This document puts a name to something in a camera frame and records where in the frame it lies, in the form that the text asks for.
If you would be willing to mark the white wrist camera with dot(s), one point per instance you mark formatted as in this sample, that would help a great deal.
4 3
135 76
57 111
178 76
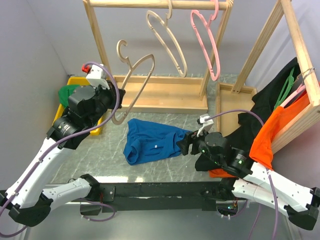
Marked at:
205 123
95 76

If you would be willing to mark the yellow plastic tray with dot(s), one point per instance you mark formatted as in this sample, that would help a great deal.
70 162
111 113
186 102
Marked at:
76 80

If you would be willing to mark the wooden clothes rack right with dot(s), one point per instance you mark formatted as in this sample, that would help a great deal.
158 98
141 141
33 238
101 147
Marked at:
239 96

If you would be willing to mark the orange hanging garment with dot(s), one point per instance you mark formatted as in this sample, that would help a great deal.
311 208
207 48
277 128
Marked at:
275 130

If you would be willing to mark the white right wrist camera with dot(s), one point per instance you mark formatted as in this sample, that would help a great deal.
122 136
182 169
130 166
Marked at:
205 123

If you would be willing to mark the wooden clothes rack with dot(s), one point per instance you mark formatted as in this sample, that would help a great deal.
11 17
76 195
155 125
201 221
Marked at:
239 96
168 94

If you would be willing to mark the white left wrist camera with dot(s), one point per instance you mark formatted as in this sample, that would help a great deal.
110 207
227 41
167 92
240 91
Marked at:
95 76

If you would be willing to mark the blue tank top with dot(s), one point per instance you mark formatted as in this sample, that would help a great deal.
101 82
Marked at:
151 141

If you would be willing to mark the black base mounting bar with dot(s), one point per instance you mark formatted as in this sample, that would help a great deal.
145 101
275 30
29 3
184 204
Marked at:
143 196

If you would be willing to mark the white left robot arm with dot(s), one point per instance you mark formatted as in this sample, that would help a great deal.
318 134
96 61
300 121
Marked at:
27 201

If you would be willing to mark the green garment in tray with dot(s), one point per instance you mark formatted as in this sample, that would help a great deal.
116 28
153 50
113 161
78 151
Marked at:
65 92

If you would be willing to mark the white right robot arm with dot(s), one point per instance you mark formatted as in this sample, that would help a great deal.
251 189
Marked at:
252 181

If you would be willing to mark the pink hanger on right rack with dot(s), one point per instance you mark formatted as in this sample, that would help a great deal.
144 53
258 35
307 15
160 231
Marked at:
294 94

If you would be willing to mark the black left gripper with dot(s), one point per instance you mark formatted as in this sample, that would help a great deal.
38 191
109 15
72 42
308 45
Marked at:
111 92

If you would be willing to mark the green hanger on right rack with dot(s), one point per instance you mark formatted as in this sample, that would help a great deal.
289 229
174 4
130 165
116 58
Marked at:
288 84

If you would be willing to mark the black hanging garment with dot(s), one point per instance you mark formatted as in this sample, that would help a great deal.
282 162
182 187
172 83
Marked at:
265 105

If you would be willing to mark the wooden clothes rack centre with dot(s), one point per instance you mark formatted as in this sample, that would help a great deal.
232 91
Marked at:
168 94

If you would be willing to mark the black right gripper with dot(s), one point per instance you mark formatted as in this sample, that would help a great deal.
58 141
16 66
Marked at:
190 138

